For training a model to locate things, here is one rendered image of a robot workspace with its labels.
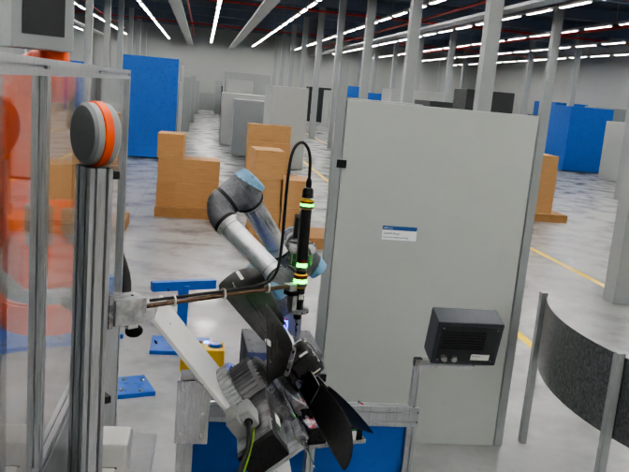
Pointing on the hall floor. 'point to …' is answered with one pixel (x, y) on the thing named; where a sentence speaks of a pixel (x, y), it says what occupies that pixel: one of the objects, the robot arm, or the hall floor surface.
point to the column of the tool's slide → (89, 317)
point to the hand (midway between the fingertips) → (303, 250)
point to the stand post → (183, 444)
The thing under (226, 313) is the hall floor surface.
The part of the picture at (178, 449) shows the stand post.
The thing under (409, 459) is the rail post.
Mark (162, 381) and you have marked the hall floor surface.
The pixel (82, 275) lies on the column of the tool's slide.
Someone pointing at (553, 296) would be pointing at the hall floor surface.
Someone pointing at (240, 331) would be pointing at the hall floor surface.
